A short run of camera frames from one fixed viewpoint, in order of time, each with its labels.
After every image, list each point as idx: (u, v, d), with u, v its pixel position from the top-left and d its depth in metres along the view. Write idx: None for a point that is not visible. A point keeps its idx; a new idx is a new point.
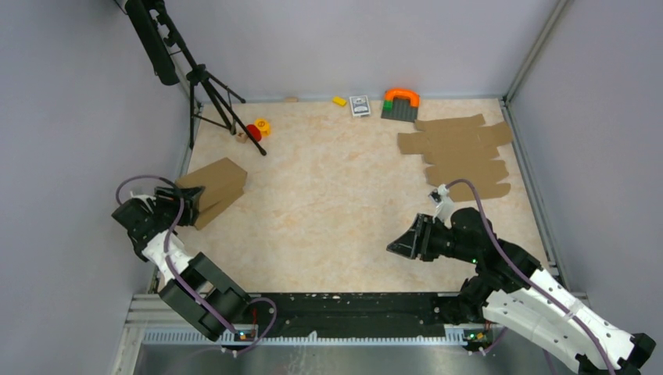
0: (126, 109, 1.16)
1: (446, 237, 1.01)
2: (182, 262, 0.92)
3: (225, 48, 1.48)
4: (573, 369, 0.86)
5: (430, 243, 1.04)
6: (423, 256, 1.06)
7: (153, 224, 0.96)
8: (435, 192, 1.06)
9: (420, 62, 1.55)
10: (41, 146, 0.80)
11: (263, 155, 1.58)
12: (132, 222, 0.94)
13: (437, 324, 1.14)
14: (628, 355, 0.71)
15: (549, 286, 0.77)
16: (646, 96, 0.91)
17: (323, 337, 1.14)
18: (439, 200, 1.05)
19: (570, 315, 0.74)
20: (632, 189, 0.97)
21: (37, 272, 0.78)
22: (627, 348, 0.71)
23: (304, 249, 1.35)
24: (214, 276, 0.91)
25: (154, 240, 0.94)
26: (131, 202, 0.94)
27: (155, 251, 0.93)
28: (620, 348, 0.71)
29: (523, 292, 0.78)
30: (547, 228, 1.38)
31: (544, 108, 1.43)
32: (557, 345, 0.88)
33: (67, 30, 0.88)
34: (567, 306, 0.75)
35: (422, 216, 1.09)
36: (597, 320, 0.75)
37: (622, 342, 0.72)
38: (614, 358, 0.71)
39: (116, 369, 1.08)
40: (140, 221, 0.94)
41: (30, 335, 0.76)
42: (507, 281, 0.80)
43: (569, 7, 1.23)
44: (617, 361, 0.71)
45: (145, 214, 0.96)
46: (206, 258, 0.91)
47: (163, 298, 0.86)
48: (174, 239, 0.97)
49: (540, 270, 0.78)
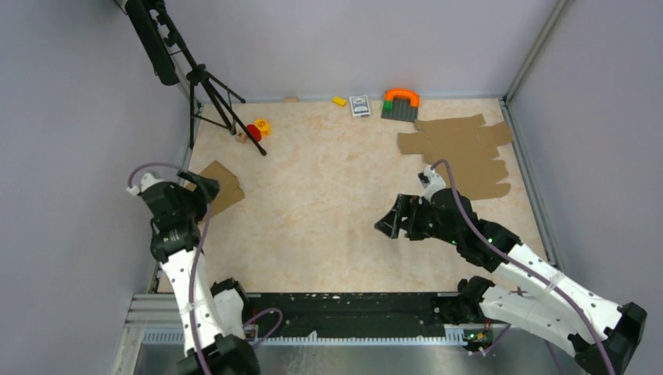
0: (126, 109, 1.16)
1: (430, 216, 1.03)
2: (206, 330, 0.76)
3: (225, 49, 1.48)
4: (570, 354, 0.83)
5: (417, 223, 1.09)
6: (409, 234, 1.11)
7: (180, 219, 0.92)
8: (422, 173, 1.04)
9: (420, 62, 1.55)
10: (41, 147, 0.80)
11: (262, 155, 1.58)
12: (159, 212, 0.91)
13: (437, 324, 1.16)
14: (614, 324, 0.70)
15: (528, 260, 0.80)
16: (646, 96, 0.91)
17: (323, 337, 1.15)
18: (427, 181, 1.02)
19: (551, 286, 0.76)
20: (632, 189, 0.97)
21: (36, 272, 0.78)
22: (614, 318, 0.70)
23: (305, 249, 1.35)
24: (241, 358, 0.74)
25: (179, 258, 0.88)
26: (162, 190, 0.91)
27: (182, 300, 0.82)
28: (606, 317, 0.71)
29: (503, 268, 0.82)
30: (547, 228, 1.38)
31: (544, 108, 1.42)
32: (551, 329, 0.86)
33: (67, 32, 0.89)
34: (547, 277, 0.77)
35: (403, 196, 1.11)
36: (582, 291, 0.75)
37: (608, 312, 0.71)
38: (599, 328, 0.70)
39: (116, 369, 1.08)
40: (166, 214, 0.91)
41: (29, 334, 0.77)
42: (487, 259, 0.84)
43: (569, 7, 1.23)
44: (603, 330, 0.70)
45: (174, 208, 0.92)
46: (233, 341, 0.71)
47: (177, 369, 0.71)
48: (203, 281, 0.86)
49: (520, 245, 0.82)
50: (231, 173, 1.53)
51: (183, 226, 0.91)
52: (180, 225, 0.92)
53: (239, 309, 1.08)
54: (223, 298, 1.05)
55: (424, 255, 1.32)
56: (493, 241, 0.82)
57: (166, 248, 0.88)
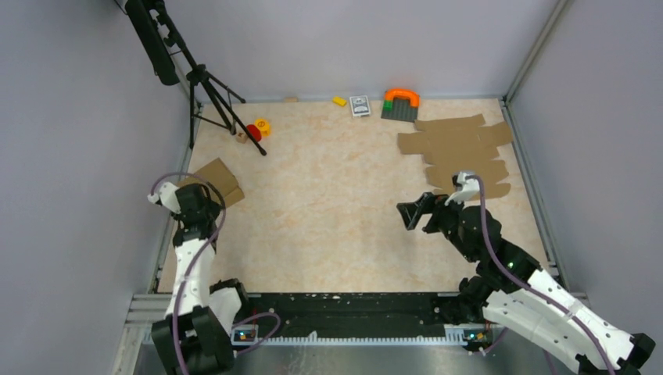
0: (126, 110, 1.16)
1: (453, 223, 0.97)
2: (189, 301, 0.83)
3: (225, 49, 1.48)
4: (572, 370, 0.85)
5: (436, 220, 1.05)
6: (427, 229, 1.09)
7: (202, 218, 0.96)
8: (456, 177, 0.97)
9: (419, 63, 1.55)
10: (41, 148, 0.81)
11: (262, 155, 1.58)
12: (185, 208, 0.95)
13: (437, 324, 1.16)
14: (627, 355, 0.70)
15: (548, 287, 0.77)
16: (646, 97, 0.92)
17: (323, 337, 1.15)
18: (460, 187, 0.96)
19: (570, 314, 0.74)
20: (631, 189, 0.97)
21: (35, 272, 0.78)
22: (626, 347, 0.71)
23: (304, 249, 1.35)
24: (209, 341, 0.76)
25: (187, 245, 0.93)
26: (192, 190, 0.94)
27: (180, 268, 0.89)
28: (620, 348, 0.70)
29: (521, 293, 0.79)
30: (547, 228, 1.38)
31: (543, 108, 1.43)
32: (559, 345, 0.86)
33: (67, 32, 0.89)
34: (566, 306, 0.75)
35: (428, 194, 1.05)
36: (597, 320, 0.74)
37: (621, 343, 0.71)
38: (613, 358, 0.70)
39: (116, 369, 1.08)
40: (191, 212, 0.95)
41: (30, 333, 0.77)
42: (506, 281, 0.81)
43: (569, 7, 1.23)
44: (617, 361, 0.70)
45: (200, 207, 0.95)
46: (206, 316, 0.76)
47: (152, 332, 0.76)
48: (203, 260, 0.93)
49: (539, 271, 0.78)
50: (229, 173, 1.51)
51: (202, 226, 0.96)
52: (202, 224, 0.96)
53: (232, 312, 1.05)
54: (221, 292, 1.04)
55: (424, 255, 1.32)
56: (514, 266, 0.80)
57: (185, 237, 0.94)
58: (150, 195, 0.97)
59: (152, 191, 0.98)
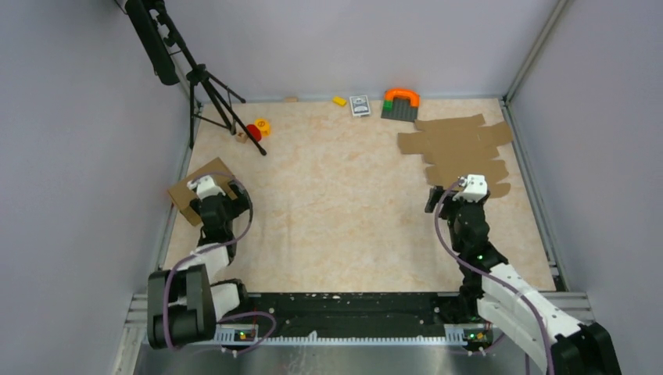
0: (126, 110, 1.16)
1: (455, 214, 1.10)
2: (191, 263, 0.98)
3: (225, 49, 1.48)
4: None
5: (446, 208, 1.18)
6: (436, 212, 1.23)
7: (221, 231, 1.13)
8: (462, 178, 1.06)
9: (419, 62, 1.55)
10: (41, 147, 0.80)
11: (262, 155, 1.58)
12: (208, 222, 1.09)
13: (437, 324, 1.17)
14: (568, 334, 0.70)
15: (508, 275, 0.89)
16: (646, 97, 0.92)
17: (323, 337, 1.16)
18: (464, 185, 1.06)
19: (518, 294, 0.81)
20: (631, 189, 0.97)
21: (34, 272, 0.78)
22: (571, 329, 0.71)
23: (304, 249, 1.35)
24: (195, 294, 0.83)
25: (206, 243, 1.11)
26: (213, 211, 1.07)
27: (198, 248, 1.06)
28: (561, 327, 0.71)
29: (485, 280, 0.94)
30: (547, 227, 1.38)
31: (543, 108, 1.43)
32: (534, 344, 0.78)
33: (67, 33, 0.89)
34: (517, 288, 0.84)
35: (438, 188, 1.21)
36: (549, 305, 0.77)
37: (567, 324, 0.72)
38: (552, 333, 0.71)
39: (116, 369, 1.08)
40: (213, 225, 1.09)
41: (30, 333, 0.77)
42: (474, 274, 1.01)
43: (569, 7, 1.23)
44: (555, 337, 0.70)
45: (220, 223, 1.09)
46: (198, 272, 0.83)
47: (149, 277, 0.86)
48: (218, 260, 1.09)
49: (504, 265, 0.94)
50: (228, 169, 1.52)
51: (221, 237, 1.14)
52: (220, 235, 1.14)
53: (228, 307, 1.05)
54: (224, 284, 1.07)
55: (424, 255, 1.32)
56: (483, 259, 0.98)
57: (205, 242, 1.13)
58: (191, 182, 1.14)
59: (194, 179, 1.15)
